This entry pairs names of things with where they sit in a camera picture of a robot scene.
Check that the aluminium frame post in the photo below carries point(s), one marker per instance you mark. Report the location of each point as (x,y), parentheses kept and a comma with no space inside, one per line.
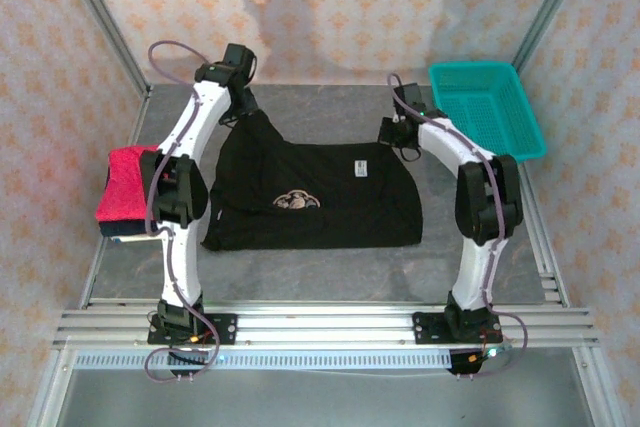
(107,22)
(540,22)

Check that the aluminium mounting rail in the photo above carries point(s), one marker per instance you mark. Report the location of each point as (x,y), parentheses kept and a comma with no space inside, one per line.
(325,327)

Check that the black printed t-shirt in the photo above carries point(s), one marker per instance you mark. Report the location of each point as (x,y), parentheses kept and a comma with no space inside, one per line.
(325,207)

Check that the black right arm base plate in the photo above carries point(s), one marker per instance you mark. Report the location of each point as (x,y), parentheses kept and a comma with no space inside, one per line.
(427,329)

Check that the aluminium frame leg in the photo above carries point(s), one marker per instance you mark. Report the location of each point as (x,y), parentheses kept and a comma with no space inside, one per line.
(597,387)
(50,387)

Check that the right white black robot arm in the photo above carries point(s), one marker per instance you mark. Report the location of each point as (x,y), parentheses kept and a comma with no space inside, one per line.
(480,277)

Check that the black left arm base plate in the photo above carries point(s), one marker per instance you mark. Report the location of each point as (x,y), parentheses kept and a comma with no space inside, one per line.
(225,329)

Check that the teal plastic basket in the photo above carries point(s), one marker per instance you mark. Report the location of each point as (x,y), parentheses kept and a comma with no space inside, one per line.
(485,112)

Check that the red folded t-shirt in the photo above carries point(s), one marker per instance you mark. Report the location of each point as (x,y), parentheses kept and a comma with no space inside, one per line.
(122,182)

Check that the white folded t-shirt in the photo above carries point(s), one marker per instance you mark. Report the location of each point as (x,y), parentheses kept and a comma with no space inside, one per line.
(135,240)

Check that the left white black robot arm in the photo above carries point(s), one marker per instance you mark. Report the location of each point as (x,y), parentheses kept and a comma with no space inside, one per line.
(182,267)

